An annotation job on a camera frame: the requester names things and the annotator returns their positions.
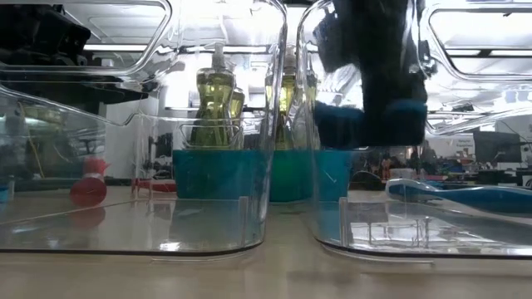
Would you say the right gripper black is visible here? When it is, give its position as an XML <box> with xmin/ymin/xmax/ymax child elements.
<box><xmin>313</xmin><ymin>0</ymin><xmax>425</xmax><ymax>145</ymax></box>

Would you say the light blue sponge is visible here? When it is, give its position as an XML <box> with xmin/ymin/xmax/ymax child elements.
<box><xmin>313</xmin><ymin>99</ymin><xmax>429</xmax><ymax>150</ymax></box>

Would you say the clear green soap pump bottle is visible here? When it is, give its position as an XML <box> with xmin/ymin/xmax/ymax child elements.
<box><xmin>189</xmin><ymin>41</ymin><xmax>244</xmax><ymax>149</ymax></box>
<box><xmin>265</xmin><ymin>43</ymin><xmax>321</xmax><ymax>151</ymax></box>

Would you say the blue and white dish brush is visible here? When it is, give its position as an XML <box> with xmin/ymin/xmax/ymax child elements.
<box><xmin>385</xmin><ymin>177</ymin><xmax>532</xmax><ymax>216</ymax></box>

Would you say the clear plastic bin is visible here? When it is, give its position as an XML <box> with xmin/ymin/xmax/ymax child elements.
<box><xmin>0</xmin><ymin>0</ymin><xmax>288</xmax><ymax>257</ymax></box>
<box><xmin>290</xmin><ymin>0</ymin><xmax>532</xmax><ymax>258</ymax></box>

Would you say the red dish brush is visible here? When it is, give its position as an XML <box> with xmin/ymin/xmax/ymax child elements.
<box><xmin>68</xmin><ymin>156</ymin><xmax>111</xmax><ymax>208</ymax></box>

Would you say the black monitor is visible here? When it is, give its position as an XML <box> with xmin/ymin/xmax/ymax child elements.
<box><xmin>473</xmin><ymin>130</ymin><xmax>523</xmax><ymax>165</ymax></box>

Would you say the teal plastic tray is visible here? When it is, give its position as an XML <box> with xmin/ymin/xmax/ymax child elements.
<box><xmin>172</xmin><ymin>148</ymin><xmax>353</xmax><ymax>203</ymax></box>

